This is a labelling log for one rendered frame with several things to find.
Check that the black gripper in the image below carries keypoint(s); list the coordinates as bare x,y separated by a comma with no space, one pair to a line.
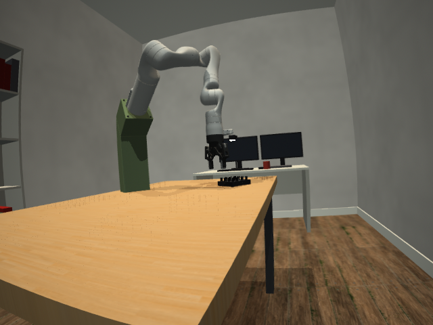
216,148

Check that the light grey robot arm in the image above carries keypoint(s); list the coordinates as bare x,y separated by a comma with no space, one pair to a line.
156,56

